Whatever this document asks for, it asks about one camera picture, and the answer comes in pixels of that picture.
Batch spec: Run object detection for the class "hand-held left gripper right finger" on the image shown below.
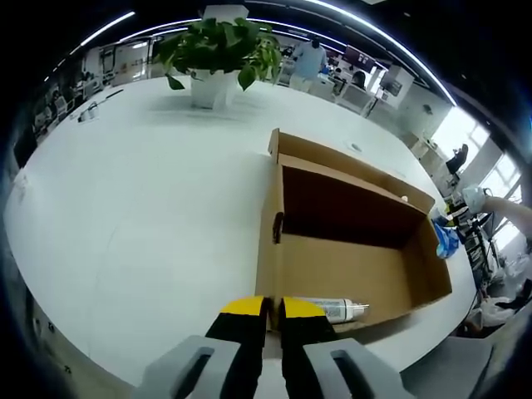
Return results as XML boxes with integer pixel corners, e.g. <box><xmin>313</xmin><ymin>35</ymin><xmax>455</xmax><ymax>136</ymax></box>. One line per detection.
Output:
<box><xmin>278</xmin><ymin>295</ymin><xmax>413</xmax><ymax>399</ymax></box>

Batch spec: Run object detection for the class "blue soft pad packet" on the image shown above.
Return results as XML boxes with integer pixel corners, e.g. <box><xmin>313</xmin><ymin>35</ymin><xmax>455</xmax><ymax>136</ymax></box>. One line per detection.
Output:
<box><xmin>429</xmin><ymin>207</ymin><xmax>461</xmax><ymax>261</ymax></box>

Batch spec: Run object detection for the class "small white table device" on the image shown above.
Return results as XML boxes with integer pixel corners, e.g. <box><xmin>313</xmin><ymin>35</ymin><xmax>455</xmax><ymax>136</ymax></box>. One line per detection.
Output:
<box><xmin>76</xmin><ymin>88</ymin><xmax>126</xmax><ymax>124</ymax></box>

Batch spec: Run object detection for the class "black metal stand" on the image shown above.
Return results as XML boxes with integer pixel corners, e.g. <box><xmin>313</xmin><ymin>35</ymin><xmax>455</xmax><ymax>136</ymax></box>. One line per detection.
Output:
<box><xmin>464</xmin><ymin>211</ymin><xmax>502</xmax><ymax>292</ymax></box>

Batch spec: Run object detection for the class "dark office chair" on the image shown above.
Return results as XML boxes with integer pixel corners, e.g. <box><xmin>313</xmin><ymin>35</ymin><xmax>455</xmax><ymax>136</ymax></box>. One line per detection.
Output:
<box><xmin>446</xmin><ymin>143</ymin><xmax>470</xmax><ymax>175</ymax></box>

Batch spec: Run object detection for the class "green potted plant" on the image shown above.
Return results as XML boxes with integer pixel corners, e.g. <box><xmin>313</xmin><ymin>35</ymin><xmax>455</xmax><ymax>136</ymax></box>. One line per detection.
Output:
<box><xmin>152</xmin><ymin>16</ymin><xmax>284</xmax><ymax>111</ymax></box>

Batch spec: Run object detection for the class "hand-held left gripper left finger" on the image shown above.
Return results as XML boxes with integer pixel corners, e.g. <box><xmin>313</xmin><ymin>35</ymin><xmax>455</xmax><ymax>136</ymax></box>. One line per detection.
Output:
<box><xmin>140</xmin><ymin>294</ymin><xmax>267</xmax><ymax>399</ymax></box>

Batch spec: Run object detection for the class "brown cardboard shoe box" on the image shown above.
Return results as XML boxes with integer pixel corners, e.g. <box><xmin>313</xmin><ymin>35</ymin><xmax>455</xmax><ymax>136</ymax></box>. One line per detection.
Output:
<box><xmin>254</xmin><ymin>127</ymin><xmax>454</xmax><ymax>334</ymax></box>

